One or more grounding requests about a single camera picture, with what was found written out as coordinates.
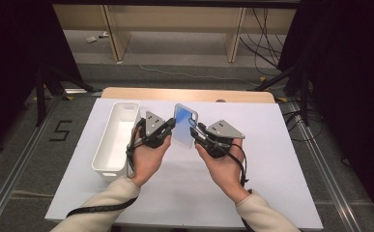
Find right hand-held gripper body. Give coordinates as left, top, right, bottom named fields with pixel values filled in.
left=197, top=119, right=246, bottom=159

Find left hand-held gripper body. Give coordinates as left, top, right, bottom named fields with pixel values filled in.
left=138, top=110, right=173, bottom=149

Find clear blue phone case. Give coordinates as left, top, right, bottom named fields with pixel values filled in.
left=172, top=102, right=199, bottom=149

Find person's left hand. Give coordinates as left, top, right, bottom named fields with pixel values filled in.
left=129, top=127, right=173, bottom=188

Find person's right hand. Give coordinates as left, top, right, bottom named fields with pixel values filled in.
left=194, top=137, right=251, bottom=205

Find light wooden table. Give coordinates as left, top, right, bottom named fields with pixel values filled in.
left=101, top=86, right=276, bottom=104

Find long white plastic box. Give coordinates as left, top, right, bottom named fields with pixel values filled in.
left=91, top=101, right=141, bottom=185

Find white board sheet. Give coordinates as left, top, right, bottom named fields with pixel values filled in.
left=44, top=98, right=324, bottom=230

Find black metal stand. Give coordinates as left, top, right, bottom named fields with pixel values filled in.
left=247, top=61, right=311, bottom=127
left=34, top=66, right=95, bottom=128

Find pale wooden desk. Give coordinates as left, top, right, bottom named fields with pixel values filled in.
left=52, top=3, right=299, bottom=64

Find black curtain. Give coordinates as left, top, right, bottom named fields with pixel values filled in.
left=276, top=0, right=374, bottom=221
left=0, top=0, right=83, bottom=160

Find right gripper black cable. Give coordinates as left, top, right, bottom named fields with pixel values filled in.
left=219, top=143, right=256, bottom=232

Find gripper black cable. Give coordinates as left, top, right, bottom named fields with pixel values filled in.
left=66, top=118, right=145, bottom=218
left=219, top=143, right=256, bottom=232

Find black floor cables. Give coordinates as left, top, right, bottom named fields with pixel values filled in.
left=282, top=107, right=324, bottom=143

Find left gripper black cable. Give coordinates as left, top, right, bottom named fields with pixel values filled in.
left=66, top=118, right=145, bottom=218

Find hanging black cables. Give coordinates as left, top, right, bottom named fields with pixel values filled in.
left=239, top=8, right=286, bottom=70

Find metal floor rail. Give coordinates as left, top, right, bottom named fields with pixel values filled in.
left=0, top=96, right=63, bottom=232
left=286, top=101, right=365, bottom=232

